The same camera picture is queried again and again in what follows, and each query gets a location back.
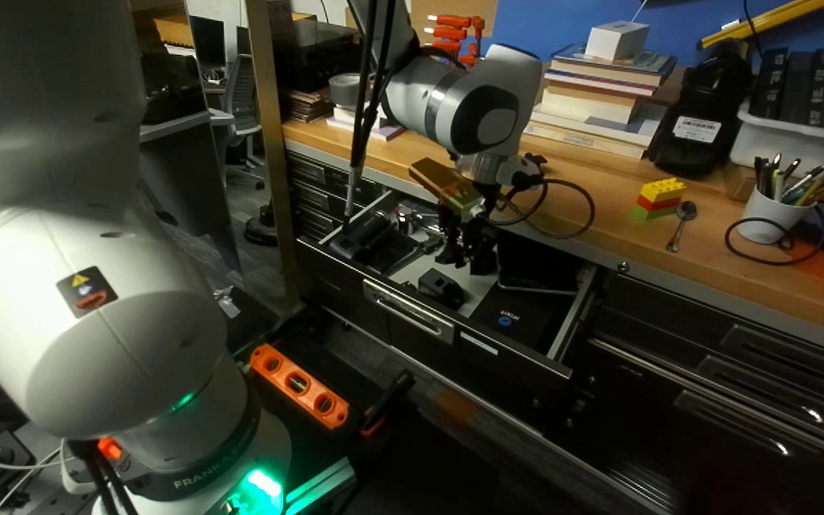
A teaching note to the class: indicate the small white box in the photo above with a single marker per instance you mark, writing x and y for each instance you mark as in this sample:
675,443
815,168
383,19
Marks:
617,41

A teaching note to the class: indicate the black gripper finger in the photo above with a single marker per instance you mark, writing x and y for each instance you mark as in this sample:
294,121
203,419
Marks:
449,243
484,253

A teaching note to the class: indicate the white plastic bin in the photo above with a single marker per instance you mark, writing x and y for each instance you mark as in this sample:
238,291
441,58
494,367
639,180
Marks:
795,145

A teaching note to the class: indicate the wide pale book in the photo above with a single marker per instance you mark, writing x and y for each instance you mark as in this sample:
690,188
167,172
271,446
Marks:
600,132

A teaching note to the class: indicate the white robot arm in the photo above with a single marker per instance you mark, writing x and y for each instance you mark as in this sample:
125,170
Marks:
78,316

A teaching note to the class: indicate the bundle of pens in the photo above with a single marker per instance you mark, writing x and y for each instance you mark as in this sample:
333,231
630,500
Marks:
795,180

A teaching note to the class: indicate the black rectangular case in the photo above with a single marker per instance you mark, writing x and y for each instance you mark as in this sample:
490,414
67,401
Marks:
374,240

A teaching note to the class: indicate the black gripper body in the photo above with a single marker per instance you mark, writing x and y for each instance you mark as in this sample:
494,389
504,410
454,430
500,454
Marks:
477,211

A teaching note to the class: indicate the thick white book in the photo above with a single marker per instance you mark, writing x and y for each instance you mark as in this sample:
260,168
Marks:
603,102

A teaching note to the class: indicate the yellow spirit level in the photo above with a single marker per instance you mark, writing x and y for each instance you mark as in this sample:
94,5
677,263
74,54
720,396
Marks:
765,21

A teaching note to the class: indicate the white book stack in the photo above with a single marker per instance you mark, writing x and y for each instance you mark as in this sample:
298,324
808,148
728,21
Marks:
371,120

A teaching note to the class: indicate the dark blue flat box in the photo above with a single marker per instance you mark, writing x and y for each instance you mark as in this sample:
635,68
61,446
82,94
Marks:
529,320

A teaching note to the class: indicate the silver metal bowl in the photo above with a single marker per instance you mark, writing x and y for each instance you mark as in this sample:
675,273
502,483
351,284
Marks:
344,90

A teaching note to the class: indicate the blue wall panel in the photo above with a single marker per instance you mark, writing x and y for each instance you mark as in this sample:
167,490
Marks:
564,25

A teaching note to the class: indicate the black drawer cabinet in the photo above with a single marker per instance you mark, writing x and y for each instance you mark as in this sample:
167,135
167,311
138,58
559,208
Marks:
718,401

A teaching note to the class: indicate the black printer box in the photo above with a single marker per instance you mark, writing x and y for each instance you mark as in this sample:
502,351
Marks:
321,54

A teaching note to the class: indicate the black ribbed case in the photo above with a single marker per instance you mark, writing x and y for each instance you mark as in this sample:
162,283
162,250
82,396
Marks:
815,88
768,82

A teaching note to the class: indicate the small black block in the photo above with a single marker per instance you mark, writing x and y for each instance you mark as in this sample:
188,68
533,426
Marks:
441,288

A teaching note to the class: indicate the grey side table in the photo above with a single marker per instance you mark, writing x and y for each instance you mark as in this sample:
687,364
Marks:
184,162

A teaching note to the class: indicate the office chair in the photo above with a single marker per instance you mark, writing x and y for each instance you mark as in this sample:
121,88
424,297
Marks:
245,124

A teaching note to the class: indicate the dark cover book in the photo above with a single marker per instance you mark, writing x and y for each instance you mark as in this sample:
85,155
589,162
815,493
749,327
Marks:
615,64

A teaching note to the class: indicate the orange spirit level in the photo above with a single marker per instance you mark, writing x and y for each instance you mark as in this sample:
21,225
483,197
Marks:
298,386

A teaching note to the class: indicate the metal spoon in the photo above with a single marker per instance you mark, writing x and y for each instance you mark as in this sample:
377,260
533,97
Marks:
682,223

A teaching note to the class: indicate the beige upright post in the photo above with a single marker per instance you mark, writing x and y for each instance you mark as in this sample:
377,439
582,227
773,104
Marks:
271,145

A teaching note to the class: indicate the colourful toy brick stack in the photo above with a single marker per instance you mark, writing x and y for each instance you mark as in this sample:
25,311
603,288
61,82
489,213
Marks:
659,200

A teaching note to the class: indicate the black metal drawer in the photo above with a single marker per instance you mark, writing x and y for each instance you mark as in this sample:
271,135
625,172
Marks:
414,320

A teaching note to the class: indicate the white pen cup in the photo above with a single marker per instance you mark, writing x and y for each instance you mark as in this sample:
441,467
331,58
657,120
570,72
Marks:
772,217

